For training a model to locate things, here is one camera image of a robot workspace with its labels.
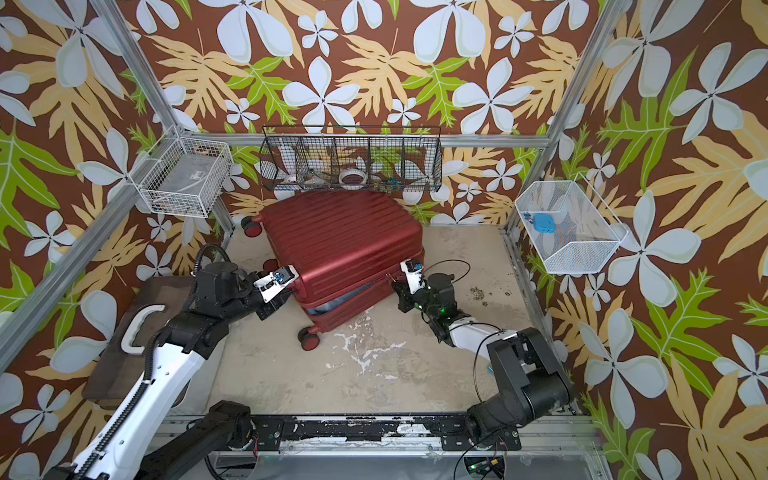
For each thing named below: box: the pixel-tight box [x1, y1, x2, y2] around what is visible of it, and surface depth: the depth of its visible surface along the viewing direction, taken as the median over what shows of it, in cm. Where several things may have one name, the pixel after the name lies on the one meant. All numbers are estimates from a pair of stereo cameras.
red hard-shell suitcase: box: [241, 191, 425, 351], surface depth 85 cm
